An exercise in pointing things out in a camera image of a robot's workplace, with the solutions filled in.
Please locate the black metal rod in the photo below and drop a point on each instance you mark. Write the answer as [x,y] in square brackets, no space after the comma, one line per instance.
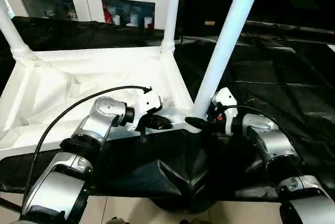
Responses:
[293,27]

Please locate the small yellow label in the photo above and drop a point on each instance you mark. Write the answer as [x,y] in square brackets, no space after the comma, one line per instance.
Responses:
[209,23]

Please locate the black tripod leg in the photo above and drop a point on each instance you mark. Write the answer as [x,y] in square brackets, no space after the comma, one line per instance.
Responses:
[10,203]

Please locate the white plastic table leg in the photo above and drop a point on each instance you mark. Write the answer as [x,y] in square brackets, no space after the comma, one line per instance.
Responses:
[227,41]
[11,28]
[171,7]

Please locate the white plastic table top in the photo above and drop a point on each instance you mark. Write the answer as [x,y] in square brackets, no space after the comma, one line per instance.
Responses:
[57,77]

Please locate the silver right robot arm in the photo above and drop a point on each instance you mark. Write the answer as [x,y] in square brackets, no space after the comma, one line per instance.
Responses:
[272,145]

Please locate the black plastic mat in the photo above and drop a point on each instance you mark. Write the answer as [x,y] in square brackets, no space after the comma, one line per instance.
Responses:
[293,93]

